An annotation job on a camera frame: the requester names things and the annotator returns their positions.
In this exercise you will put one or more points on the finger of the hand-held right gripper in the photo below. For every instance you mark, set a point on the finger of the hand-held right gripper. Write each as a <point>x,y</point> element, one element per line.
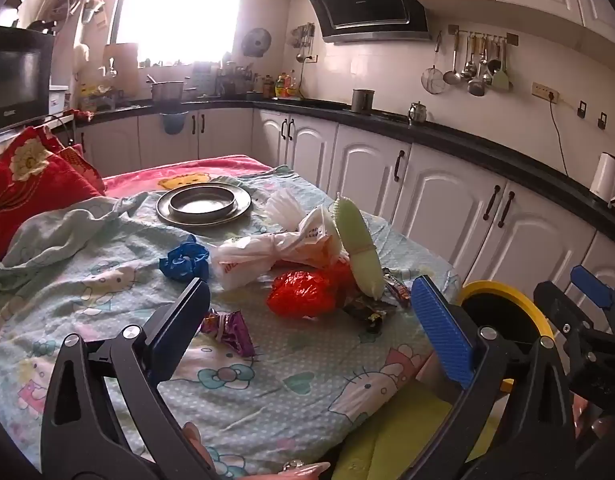
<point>560,310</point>
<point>592,286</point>

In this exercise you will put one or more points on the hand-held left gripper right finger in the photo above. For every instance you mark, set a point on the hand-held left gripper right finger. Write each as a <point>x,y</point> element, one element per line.
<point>442,327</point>

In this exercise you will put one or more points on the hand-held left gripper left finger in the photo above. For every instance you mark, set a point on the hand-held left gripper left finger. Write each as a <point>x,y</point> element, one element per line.
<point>180,322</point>

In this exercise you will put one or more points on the yellow rimmed black trash bin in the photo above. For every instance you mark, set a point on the yellow rimmed black trash bin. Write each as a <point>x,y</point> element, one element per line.
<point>517,292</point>

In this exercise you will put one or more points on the purple snack wrapper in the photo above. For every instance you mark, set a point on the purple snack wrapper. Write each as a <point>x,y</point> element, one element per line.
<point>232,332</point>

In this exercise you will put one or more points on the small shiny candy wrapper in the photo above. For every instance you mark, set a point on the small shiny candy wrapper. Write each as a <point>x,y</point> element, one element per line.
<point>397,290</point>

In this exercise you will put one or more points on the blue plastic bag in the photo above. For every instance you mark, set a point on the blue plastic bag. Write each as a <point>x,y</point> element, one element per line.
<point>180,260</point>

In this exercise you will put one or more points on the dark brown snack wrapper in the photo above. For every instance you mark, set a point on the dark brown snack wrapper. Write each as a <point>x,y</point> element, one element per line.
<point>365,312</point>

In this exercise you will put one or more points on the white plastic bag red print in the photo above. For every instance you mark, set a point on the white plastic bag red print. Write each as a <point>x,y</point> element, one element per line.
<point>257,255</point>

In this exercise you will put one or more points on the pale green plastic roll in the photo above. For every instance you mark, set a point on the pale green plastic roll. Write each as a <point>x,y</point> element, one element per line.
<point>357,240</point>

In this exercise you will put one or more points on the white pleated plastic bag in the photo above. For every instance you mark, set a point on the white pleated plastic bag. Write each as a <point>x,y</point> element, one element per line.
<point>285,210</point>

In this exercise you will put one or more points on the person's right hand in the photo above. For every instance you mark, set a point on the person's right hand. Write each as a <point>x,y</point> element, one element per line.
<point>605,425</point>

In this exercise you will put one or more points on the white electric kettle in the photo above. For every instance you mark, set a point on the white electric kettle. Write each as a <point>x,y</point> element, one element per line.
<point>607,175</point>

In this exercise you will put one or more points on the round metal plate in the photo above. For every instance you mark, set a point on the round metal plate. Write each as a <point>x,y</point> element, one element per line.
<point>162,208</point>

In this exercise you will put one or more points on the cartoon cat printed blanket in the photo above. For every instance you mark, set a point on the cartoon cat printed blanket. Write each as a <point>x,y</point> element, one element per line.
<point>287,375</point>

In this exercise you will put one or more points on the round metal pan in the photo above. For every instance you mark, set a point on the round metal pan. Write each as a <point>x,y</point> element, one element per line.
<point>202,202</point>

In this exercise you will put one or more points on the person's yellow green clothing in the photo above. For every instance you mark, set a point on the person's yellow green clothing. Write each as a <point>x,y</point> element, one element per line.
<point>387,440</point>

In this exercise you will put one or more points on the pink blanket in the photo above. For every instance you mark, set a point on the pink blanket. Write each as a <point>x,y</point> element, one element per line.
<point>137,180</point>

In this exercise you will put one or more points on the black kitchen countertop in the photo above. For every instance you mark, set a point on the black kitchen countertop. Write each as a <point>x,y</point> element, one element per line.
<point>487,147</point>

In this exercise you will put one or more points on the white lower kitchen cabinets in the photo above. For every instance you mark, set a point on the white lower kitchen cabinets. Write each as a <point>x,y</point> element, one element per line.
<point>367,160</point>

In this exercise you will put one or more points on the blue hanging plastic bin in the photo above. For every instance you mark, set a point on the blue hanging plastic bin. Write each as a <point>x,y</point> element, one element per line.
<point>174,122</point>

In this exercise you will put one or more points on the red floral pillow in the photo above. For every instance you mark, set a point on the red floral pillow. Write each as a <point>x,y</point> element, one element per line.
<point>27,185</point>

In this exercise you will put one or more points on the small metal teapot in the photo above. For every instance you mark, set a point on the small metal teapot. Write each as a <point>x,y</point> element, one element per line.
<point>417,113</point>

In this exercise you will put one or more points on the small red packet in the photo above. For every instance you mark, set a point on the small red packet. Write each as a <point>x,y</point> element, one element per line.
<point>83,115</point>

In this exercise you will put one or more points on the metal cooking pot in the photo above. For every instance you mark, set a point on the metal cooking pot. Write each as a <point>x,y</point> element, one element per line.
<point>166,92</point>

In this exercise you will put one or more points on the row of hanging metal utensils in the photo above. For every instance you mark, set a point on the row of hanging metal utensils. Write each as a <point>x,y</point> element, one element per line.
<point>476,85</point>

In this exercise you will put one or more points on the metal cup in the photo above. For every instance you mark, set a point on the metal cup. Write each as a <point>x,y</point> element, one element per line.
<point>362,101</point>

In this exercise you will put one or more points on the metal mesh strainer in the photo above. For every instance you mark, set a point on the metal mesh strainer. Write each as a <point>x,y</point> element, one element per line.
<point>432,80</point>

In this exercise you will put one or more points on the metal dish rack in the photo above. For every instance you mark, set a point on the metal dish rack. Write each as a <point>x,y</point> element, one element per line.
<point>232,80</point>

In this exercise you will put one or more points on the light blue storage box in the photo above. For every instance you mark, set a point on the light blue storage box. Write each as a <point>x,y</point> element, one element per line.
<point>57,102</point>

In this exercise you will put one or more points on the cluster of cooking oil bottles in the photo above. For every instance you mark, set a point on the cluster of cooking oil bottles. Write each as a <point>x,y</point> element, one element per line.
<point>287,85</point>

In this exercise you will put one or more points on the black microwave oven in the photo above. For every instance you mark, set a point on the black microwave oven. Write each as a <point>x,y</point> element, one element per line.
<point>17,75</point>

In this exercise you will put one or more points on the kitchen window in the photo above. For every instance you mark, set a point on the kitchen window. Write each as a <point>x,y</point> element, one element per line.
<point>177,10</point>

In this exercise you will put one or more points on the small hanging utensil rack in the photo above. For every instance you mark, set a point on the small hanging utensil rack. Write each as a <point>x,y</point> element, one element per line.
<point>305,35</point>

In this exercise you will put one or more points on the black range hood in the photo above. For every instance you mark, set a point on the black range hood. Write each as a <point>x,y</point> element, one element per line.
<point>367,0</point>

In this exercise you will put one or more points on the black wall hook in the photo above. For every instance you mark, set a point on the black wall hook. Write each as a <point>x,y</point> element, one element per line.
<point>602,121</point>
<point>581,110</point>

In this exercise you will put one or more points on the beige wall socket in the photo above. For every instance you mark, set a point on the beige wall socket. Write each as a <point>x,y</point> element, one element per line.
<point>543,91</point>

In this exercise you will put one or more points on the metal utensil rail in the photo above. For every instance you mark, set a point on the metal utensil rail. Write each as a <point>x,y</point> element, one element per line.
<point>511,38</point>

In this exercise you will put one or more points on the small wall fan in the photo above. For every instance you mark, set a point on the small wall fan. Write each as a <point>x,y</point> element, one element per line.
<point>256,42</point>

